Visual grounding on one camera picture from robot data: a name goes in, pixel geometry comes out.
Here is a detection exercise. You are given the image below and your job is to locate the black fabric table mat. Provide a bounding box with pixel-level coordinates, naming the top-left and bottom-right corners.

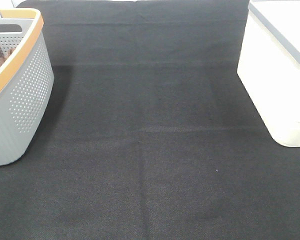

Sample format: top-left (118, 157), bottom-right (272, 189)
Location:
top-left (0, 0), bottom-right (300, 240)

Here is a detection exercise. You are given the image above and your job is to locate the white storage bin grey rim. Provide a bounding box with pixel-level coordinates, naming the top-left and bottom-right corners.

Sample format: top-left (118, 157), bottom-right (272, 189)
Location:
top-left (237, 0), bottom-right (300, 147)

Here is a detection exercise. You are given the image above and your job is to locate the grey perforated laundry basket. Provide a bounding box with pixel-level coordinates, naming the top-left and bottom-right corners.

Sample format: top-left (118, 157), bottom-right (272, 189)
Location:
top-left (0, 8), bottom-right (54, 166)

